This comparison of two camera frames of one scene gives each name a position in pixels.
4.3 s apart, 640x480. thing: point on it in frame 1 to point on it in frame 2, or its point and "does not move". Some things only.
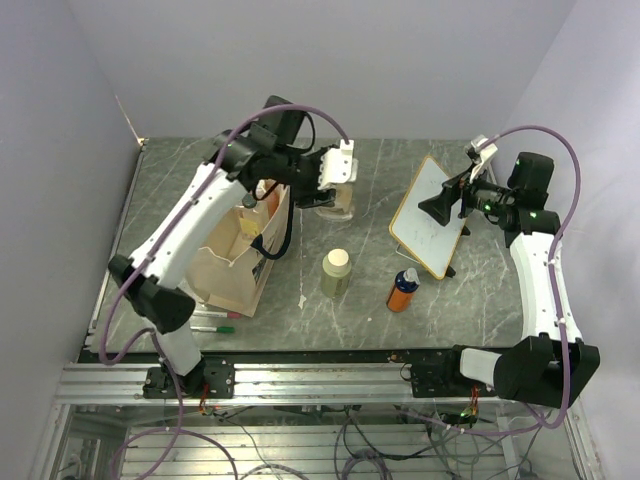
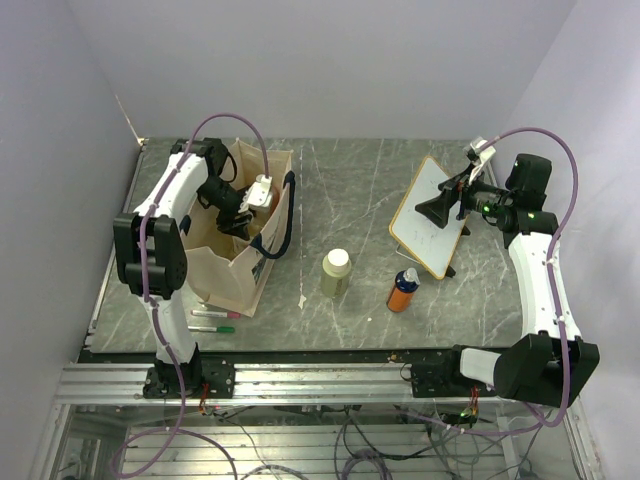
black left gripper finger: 326,198 to 231,220
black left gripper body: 304,173 to 222,193
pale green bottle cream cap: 336,273 does not move
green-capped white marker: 220,329 does not move
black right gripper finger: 439,206 does not move
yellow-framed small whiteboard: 417,230 does not move
